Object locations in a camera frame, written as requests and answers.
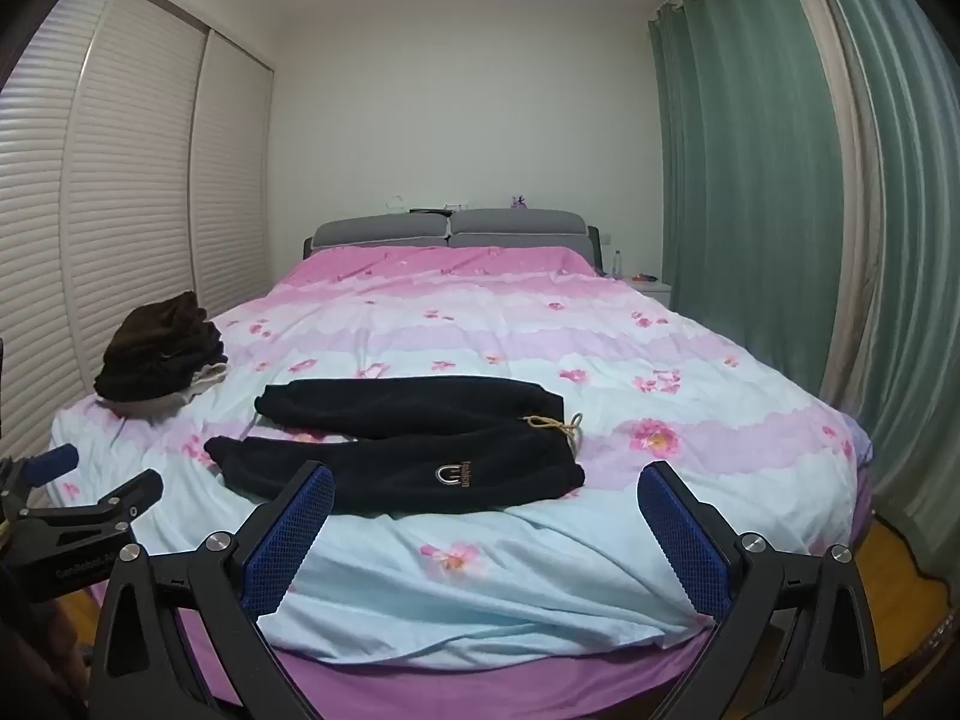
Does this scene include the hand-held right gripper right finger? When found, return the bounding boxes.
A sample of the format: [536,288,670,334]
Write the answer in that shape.
[637,461,884,720]

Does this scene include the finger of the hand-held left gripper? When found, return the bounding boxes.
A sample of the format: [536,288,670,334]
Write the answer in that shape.
[22,444,80,486]
[22,469,164,535]

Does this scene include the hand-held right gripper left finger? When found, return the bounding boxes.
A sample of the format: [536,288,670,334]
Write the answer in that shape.
[88,461,336,720]

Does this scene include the black pants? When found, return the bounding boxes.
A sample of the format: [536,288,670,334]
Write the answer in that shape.
[204,378,586,517]

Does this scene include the person's left forearm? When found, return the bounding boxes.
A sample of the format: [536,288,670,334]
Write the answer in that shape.
[0,562,95,720]

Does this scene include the dark brown clothes pile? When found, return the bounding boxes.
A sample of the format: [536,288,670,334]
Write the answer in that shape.
[94,292,228,402]

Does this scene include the bed with purple sheet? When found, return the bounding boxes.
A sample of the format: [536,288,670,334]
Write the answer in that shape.
[45,223,877,720]

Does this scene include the white nightstand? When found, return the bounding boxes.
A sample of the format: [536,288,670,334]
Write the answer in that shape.
[624,272,673,308]

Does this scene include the bed with pink floral cover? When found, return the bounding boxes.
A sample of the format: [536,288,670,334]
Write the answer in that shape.
[51,244,875,652]

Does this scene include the white louvred wardrobe doors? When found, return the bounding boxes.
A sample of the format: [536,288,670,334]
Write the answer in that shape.
[0,0,277,466]

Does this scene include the grey headboard cushion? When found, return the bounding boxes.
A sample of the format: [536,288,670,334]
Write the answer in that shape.
[312,215,452,250]
[448,208,588,250]

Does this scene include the green curtain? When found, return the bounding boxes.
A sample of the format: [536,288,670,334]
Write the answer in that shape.
[806,0,960,586]
[647,0,852,400]

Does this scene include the beige curtain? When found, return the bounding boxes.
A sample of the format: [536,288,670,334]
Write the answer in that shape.
[776,0,905,421]

